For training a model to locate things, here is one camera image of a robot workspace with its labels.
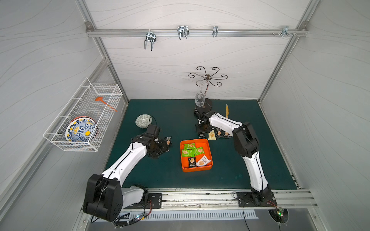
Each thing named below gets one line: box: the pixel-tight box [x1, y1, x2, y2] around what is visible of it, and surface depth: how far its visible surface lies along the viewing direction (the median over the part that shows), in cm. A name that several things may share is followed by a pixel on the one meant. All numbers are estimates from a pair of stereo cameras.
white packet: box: [195, 154, 212, 167], surface depth 88 cm
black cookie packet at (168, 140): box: [164, 136, 173, 146], surface depth 97 cm
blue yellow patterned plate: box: [65, 115, 98, 142], surface depth 62 cm
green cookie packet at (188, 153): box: [182, 149, 195, 158], surface depth 90 cm
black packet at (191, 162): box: [187, 157, 197, 168], surface depth 88 cm
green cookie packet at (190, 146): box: [184, 142, 197, 150], surface depth 94 cm
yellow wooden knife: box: [225, 103, 229, 119], surface depth 117 cm
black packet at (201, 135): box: [198, 132, 206, 139], surface depth 100 cm
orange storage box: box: [179, 138, 213, 173], surface depth 90 cm
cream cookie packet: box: [208, 129, 217, 141], surface depth 100 cm
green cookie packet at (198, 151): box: [193, 146, 205, 157], surface depth 92 cm
